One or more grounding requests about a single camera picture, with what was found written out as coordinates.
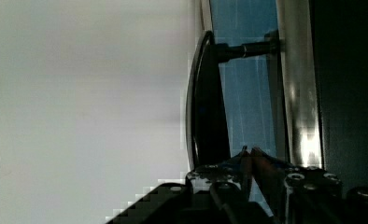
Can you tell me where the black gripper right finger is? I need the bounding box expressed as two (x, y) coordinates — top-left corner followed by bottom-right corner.
(250, 147), (343, 224)

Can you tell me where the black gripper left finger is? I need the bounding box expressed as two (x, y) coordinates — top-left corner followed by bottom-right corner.
(186, 146), (252, 199)

